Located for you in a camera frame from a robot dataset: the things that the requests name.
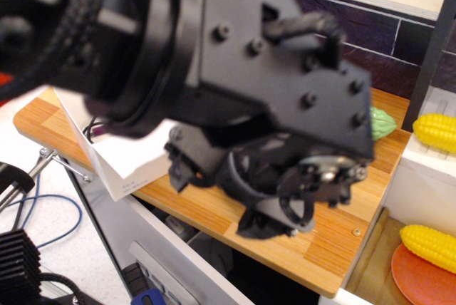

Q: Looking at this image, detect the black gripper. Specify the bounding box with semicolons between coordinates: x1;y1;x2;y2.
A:
165;125;367;239

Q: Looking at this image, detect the white face mask box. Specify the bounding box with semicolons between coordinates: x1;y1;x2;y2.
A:
54;88;177;201

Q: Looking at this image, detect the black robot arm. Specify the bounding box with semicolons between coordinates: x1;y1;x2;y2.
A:
1;0;374;239

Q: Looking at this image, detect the blue black device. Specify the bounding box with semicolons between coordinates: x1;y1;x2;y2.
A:
121;262;166;305

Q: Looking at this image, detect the green bitter gourd toy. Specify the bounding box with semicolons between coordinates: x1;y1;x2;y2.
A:
370;107;397;141

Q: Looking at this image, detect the metal clamp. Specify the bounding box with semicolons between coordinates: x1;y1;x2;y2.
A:
1;148;92;212

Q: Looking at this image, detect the black heat sink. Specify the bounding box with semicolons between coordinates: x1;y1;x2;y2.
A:
1;229;41;304

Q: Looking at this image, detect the orange plate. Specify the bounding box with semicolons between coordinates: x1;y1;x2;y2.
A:
391;244;455;305

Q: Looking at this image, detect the yellow corn toy lower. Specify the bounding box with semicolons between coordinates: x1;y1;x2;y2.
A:
400;224;455;274

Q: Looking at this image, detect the yellow corn toy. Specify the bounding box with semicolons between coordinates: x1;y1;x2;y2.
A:
400;224;455;274
413;113;455;153

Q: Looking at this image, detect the yellow corn toy upper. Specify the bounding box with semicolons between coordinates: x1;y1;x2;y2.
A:
413;113;455;153

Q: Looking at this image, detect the red box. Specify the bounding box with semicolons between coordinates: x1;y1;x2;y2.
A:
0;72;13;107

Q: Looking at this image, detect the black cable inside box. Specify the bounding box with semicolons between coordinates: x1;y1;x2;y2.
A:
83;115;108;144

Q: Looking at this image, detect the blue cable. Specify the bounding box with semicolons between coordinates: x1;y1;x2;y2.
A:
6;172;83;252

